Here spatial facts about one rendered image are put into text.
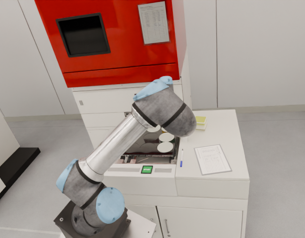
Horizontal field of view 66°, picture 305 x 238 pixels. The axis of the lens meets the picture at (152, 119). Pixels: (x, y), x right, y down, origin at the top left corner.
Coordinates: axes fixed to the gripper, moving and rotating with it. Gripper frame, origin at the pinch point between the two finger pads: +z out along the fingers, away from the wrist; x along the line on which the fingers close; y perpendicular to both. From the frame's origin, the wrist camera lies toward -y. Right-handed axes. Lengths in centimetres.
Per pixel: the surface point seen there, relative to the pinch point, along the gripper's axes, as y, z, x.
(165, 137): -7.5, 9.3, 0.0
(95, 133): -67, 21, -29
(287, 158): 12, 99, 130
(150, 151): -2.3, 9.4, -15.4
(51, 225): -81, 99, -93
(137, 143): -15.4, 9.3, -16.7
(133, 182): 13.7, 7.8, -36.5
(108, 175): 4.2, 3.4, -45.9
